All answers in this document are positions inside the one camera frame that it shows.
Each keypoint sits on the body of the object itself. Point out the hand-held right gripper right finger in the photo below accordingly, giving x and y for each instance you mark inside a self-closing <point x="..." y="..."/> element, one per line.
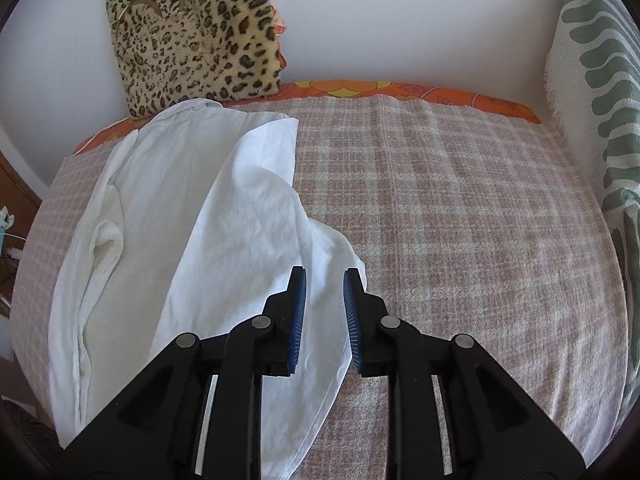
<point x="350" y="310"/>

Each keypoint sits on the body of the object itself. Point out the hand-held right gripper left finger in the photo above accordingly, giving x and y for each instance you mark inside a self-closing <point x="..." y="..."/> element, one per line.
<point x="298" y="310"/>

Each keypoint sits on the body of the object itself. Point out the white long-sleeved shirt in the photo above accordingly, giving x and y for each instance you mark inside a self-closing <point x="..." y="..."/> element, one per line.
<point x="200" y="240"/>

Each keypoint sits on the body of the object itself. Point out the pink checked blanket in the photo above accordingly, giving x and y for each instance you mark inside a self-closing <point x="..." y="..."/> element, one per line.
<point x="450" y="260"/>

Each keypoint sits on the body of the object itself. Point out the orange patterned bed sheet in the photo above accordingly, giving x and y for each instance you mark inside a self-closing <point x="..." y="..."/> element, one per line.
<point x="400" y="91"/>

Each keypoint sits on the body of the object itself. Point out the leopard print cushion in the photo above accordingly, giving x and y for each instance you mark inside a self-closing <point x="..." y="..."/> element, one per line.
<point x="200" y="35"/>

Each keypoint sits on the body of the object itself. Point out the green striped white throw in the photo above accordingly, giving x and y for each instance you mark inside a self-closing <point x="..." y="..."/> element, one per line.
<point x="600" y="85"/>

